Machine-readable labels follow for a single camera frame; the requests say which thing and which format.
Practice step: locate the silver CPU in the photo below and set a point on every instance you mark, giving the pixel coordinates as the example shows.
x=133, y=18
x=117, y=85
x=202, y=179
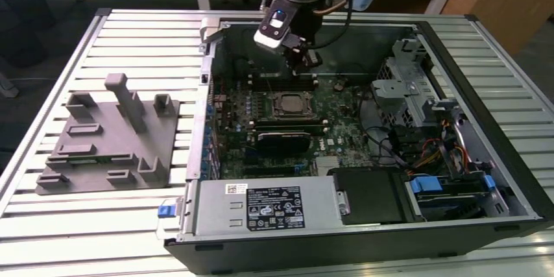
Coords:
x=292, y=103

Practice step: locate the CPU socket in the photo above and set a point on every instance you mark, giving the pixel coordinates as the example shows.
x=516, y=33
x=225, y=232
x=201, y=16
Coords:
x=294, y=114

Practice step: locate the thin metal locking lever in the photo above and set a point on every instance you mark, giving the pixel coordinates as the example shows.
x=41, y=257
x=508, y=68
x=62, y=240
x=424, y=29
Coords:
x=270, y=85

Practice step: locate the silver metal drive cage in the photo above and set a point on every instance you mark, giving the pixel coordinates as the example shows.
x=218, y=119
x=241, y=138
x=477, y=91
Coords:
x=392, y=90

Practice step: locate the green motherboard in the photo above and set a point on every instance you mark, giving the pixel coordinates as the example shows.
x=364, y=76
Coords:
x=234, y=108

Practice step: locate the green RAM stick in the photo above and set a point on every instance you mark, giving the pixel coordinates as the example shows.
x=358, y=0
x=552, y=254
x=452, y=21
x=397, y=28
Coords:
x=102, y=159
x=286, y=127

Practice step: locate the black graphics card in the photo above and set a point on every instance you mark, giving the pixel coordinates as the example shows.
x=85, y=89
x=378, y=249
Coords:
x=281, y=144

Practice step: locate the silver chipset heatsink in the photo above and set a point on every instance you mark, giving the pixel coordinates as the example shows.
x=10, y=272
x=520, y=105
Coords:
x=328, y=164

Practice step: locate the black expansion slot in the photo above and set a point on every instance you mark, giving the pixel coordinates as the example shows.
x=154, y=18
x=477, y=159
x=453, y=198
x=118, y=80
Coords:
x=269, y=171

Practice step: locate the wooden cabinet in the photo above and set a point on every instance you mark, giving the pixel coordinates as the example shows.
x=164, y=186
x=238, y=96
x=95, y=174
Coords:
x=511, y=4

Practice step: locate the black plastic shroud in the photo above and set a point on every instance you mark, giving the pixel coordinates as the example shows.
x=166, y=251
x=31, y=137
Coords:
x=373, y=196

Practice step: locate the hard disk in blue carrier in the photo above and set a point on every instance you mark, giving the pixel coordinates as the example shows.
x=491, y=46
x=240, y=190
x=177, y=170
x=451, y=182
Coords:
x=427, y=186

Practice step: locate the grey parts rack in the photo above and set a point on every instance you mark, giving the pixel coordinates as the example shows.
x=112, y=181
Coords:
x=109, y=147

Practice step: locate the grey power supply unit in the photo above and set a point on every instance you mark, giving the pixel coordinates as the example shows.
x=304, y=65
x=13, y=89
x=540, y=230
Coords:
x=217, y=209

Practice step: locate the blue case latch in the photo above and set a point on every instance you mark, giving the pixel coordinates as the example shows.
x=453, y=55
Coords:
x=166, y=211

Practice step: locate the black open PC case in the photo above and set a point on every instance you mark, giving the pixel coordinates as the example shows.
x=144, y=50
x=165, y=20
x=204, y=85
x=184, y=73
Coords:
x=304, y=251

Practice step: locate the white plastic foot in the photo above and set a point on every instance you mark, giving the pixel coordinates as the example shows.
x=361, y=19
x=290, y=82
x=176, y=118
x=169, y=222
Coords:
x=9, y=90

